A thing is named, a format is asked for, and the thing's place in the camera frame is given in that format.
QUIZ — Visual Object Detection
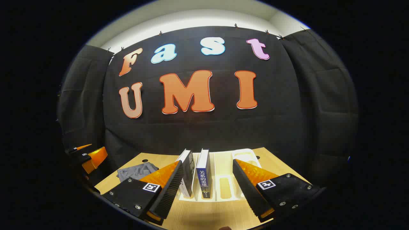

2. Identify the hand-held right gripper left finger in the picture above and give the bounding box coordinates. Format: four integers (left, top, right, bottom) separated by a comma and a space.
102, 160, 185, 226

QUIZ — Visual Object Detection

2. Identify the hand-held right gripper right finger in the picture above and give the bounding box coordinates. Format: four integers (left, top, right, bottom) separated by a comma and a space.
232, 158, 326, 223

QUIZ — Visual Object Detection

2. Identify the white bookshelf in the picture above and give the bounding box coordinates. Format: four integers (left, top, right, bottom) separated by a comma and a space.
176, 148, 262, 202

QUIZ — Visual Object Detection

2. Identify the white book with black spine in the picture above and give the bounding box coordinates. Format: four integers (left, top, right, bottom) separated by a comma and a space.
174, 149, 196, 198

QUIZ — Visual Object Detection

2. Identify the blue book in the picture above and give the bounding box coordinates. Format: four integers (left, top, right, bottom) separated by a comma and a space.
196, 149, 212, 199

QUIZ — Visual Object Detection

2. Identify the grey schoolbag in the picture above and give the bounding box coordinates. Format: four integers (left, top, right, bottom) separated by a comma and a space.
117, 162, 159, 183

